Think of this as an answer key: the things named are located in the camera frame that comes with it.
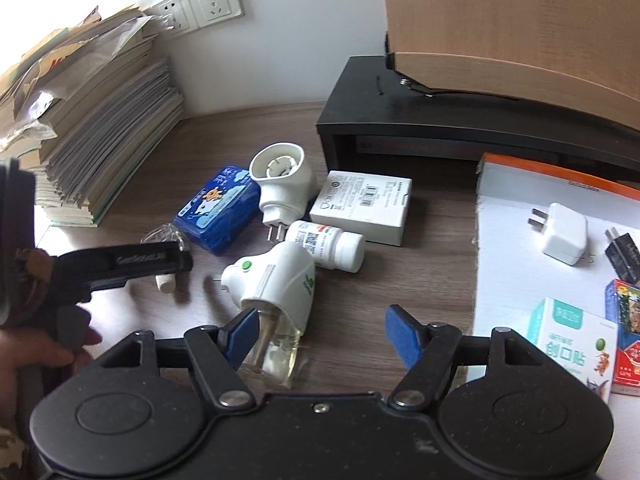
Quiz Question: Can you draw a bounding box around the white plug-in heater with bottle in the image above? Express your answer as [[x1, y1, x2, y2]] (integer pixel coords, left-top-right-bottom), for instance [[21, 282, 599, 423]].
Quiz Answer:
[[212, 241, 317, 390]]

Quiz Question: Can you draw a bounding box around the orange and white cardboard box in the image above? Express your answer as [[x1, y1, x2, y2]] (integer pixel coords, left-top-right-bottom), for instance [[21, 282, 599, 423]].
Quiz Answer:
[[472, 152, 640, 406]]

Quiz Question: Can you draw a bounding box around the black monitor riser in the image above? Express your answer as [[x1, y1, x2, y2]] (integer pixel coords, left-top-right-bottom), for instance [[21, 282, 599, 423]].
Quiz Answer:
[[316, 55, 640, 171]]

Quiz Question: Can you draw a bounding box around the teal bandage box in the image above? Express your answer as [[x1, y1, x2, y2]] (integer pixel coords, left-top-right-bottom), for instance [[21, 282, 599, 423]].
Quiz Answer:
[[531, 296, 620, 406]]

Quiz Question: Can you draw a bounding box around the white charger plug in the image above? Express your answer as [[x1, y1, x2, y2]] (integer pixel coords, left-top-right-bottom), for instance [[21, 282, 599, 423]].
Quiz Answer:
[[525, 202, 588, 267]]

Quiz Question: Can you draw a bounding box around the white pill bottle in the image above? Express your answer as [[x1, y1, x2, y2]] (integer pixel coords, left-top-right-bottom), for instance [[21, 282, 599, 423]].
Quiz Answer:
[[285, 220, 366, 273]]

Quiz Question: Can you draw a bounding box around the wooden book stand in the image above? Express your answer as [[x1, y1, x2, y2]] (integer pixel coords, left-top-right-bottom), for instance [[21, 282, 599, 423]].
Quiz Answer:
[[381, 0, 640, 133]]

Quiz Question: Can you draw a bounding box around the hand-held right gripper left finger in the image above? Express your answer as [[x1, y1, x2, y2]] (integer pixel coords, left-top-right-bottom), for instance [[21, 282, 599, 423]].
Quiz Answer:
[[97, 307, 261, 408]]

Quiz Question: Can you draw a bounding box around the clear plastic bag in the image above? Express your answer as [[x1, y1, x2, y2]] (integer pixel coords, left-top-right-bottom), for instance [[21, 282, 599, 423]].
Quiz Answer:
[[37, 14, 153, 91], [0, 87, 58, 153]]

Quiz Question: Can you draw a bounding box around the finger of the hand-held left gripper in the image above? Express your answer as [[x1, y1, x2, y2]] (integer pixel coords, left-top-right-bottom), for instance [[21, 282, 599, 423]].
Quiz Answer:
[[170, 242, 194, 276]]

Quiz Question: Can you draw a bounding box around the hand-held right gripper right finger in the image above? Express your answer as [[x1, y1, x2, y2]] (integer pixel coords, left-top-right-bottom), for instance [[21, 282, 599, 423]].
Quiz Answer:
[[385, 305, 538, 408]]

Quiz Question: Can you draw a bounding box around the small white carton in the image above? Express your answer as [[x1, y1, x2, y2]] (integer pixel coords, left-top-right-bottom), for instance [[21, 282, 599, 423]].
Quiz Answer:
[[309, 170, 413, 247]]

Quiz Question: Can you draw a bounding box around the stack of books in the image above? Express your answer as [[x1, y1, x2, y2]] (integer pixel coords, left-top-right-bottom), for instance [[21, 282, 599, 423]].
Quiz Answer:
[[0, 5, 186, 226]]

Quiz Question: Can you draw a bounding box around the blue cartoon-print box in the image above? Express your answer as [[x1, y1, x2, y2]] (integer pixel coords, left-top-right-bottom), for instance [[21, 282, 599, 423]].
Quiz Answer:
[[173, 164, 261, 253]]

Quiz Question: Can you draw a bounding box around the person's left hand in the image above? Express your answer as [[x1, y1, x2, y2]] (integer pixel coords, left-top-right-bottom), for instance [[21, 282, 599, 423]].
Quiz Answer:
[[0, 326, 103, 411]]

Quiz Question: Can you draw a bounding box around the clear bottle with white cap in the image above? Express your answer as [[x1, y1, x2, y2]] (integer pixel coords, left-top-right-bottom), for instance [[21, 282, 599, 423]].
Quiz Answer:
[[141, 222, 190, 292]]

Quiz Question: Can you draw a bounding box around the black charger plug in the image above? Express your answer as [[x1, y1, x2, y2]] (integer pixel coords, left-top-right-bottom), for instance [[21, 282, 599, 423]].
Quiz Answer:
[[604, 227, 640, 283]]

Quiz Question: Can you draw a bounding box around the playing card box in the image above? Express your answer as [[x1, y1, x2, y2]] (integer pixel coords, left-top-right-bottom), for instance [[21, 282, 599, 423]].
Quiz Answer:
[[605, 279, 640, 398]]

